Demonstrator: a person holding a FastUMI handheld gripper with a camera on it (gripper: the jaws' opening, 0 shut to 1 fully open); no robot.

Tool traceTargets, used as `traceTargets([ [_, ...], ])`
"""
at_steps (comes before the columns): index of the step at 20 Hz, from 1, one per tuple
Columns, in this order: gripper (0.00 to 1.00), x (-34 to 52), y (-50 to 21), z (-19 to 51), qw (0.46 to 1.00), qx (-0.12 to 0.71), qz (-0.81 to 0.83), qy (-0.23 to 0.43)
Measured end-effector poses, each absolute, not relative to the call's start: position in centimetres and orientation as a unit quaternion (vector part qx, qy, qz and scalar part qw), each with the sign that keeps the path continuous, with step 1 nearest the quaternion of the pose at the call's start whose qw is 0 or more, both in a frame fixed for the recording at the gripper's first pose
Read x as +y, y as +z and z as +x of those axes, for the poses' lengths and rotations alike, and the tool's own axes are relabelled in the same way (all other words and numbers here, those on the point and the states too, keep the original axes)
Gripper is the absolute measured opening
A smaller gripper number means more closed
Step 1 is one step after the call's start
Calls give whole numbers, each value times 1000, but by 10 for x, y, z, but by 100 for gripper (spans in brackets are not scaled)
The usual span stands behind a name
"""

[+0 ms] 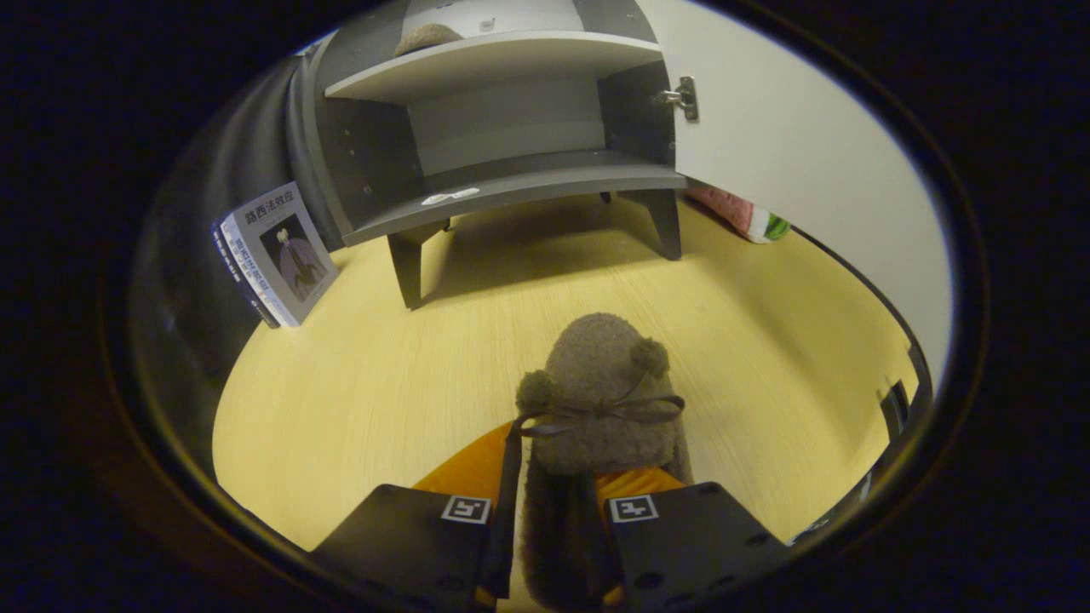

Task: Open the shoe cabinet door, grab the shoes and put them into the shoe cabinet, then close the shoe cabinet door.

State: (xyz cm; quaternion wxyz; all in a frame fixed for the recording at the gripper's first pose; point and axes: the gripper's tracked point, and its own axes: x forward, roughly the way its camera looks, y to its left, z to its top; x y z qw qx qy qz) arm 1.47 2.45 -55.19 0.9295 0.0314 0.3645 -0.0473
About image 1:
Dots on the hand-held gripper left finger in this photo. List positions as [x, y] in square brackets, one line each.
[508, 511]

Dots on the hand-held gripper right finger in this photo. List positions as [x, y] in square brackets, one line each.
[698, 536]

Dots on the brown fuzzy shoe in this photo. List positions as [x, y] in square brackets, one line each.
[428, 38]
[596, 358]

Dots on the grey shoe cabinet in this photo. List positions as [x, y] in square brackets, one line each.
[511, 183]

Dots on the white shoe cabinet door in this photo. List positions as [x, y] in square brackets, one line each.
[809, 170]

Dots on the metal door hinge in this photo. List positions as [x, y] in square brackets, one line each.
[684, 96]

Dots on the toy watermelon slice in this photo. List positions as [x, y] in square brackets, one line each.
[749, 217]

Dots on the black backdrop cloth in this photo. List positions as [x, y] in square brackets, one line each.
[196, 213]

